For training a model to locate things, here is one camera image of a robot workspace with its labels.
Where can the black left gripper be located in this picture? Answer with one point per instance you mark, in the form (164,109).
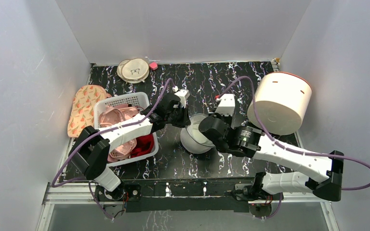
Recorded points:
(185,121)

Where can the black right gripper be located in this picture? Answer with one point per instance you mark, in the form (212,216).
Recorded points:
(217,117)

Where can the white cylindrical mesh laundry bag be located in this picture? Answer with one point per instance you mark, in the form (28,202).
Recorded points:
(191,145)

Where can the white bra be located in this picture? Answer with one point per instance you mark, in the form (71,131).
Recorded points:
(195,134)

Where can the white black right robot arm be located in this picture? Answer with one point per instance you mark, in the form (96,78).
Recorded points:
(321,176)

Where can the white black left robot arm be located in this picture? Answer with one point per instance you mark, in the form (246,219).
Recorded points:
(90,152)

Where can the red bra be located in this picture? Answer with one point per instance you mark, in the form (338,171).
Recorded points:
(144,146)

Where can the white plastic laundry basket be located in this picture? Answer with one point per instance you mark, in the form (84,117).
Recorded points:
(138,100)

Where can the beige round mesh laundry bag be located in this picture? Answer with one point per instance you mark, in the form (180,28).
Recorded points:
(133,71)

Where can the peach floral mesh laundry bag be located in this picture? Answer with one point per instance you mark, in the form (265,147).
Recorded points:
(82,113)

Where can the cream cylindrical drum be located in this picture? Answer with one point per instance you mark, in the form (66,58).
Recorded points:
(281,100)

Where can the pink small block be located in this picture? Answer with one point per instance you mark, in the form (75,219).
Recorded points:
(153,65)

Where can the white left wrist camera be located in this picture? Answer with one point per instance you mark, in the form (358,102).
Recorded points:
(183,95)

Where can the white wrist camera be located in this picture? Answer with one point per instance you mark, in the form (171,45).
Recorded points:
(225,105)
(183,95)

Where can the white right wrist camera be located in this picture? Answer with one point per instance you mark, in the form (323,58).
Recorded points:
(225,105)

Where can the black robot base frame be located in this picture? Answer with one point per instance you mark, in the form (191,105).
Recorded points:
(200,194)

